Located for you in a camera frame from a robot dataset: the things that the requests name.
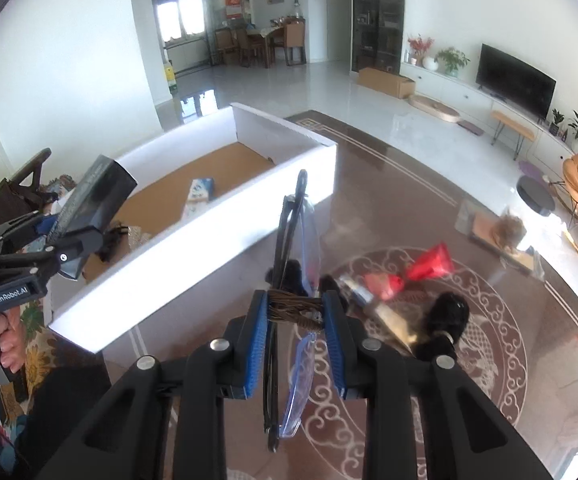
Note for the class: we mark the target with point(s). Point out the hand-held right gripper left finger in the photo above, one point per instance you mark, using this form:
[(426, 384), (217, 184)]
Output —
[(258, 350)]

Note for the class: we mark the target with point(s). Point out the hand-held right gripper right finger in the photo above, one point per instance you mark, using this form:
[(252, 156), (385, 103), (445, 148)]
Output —
[(333, 350)]

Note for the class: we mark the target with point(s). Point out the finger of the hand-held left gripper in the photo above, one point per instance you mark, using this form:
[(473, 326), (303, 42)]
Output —
[(44, 224), (69, 255)]

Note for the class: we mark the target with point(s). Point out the black hair claw clip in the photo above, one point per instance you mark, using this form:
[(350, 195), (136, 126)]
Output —
[(114, 241)]

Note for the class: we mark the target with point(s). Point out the clear blue headband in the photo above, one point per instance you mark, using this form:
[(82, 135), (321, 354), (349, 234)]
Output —
[(299, 385)]

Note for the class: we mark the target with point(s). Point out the brown braided headband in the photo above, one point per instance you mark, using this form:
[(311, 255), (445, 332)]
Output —
[(294, 312)]

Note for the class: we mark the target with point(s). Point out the black rectangular box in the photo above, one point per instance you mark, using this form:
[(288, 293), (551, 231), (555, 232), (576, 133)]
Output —
[(96, 195)]

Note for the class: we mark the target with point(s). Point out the white cardboard box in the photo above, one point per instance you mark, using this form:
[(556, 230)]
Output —
[(194, 270)]

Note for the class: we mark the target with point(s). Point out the black headband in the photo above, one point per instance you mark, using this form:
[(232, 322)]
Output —
[(281, 240)]

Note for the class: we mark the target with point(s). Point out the glass desktop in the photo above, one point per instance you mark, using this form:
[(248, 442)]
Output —
[(469, 395)]

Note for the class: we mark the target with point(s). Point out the dark brown bag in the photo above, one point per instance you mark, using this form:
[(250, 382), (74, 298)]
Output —
[(6, 195)]

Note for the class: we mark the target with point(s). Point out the small dark tube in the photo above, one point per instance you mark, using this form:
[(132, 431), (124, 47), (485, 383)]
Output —
[(354, 289)]

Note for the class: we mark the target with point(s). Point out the beige flat item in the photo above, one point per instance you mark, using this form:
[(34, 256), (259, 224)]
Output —
[(399, 327)]

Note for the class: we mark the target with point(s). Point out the small red packet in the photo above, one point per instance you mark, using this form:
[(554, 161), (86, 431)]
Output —
[(384, 286)]

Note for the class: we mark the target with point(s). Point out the red flat packet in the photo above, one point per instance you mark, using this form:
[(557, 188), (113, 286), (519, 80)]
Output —
[(429, 262)]

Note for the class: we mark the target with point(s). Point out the blue and white carton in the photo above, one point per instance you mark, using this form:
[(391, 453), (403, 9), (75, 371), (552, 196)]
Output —
[(199, 195)]

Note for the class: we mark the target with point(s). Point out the flat wooden board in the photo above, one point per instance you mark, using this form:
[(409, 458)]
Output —
[(484, 232)]

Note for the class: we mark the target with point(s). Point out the yellow green container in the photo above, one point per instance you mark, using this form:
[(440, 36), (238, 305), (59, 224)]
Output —
[(170, 75)]

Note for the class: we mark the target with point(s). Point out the brown patterned rug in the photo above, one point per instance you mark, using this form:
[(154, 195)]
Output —
[(379, 160)]

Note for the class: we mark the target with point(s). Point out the brown fuzzy ball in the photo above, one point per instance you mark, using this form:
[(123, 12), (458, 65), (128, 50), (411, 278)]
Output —
[(509, 230)]

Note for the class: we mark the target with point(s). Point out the window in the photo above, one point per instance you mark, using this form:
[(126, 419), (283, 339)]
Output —
[(179, 17)]

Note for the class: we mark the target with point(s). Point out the round black stool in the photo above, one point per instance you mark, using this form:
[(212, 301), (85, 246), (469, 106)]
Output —
[(535, 195)]

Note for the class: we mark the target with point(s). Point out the dark floor mat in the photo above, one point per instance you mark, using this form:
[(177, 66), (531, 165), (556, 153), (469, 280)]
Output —
[(470, 128)]

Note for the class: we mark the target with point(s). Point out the oval wooden tray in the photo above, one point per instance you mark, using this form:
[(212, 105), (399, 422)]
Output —
[(434, 106)]

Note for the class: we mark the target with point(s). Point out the purple floor mat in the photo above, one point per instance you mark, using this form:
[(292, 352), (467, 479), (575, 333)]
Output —
[(530, 168)]

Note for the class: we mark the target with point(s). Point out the brown cardboard box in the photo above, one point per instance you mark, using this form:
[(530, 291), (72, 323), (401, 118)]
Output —
[(386, 81)]

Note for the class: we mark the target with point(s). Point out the white television cabinet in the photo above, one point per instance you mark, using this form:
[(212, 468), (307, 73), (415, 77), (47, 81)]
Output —
[(449, 90)]

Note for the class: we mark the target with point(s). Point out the wooden bench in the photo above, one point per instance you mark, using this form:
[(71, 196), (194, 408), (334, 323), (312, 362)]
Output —
[(511, 126)]

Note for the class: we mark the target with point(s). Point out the wooden dining table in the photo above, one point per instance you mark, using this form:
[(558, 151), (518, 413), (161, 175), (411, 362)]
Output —
[(271, 34)]

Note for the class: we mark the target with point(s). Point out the white round vase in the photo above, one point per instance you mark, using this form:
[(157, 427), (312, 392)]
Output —
[(430, 63)]

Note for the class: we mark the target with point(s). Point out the green potted plant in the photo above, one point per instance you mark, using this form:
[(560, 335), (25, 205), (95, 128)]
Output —
[(451, 59)]

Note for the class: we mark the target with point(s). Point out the red flower bouquet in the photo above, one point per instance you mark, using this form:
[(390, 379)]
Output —
[(419, 46)]

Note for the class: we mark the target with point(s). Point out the small potted plant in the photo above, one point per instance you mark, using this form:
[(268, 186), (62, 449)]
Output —
[(557, 119)]

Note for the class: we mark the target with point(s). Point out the black flat television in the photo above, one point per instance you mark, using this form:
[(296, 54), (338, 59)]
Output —
[(514, 80)]

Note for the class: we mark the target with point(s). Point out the dark glass display cabinet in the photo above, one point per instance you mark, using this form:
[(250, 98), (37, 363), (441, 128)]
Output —
[(376, 15)]

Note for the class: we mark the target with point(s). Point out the dark wooden chair frame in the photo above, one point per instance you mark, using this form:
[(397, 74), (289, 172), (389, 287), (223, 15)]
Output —
[(36, 160)]

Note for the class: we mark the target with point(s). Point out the red wall poster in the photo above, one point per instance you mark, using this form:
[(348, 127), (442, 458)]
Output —
[(234, 2)]

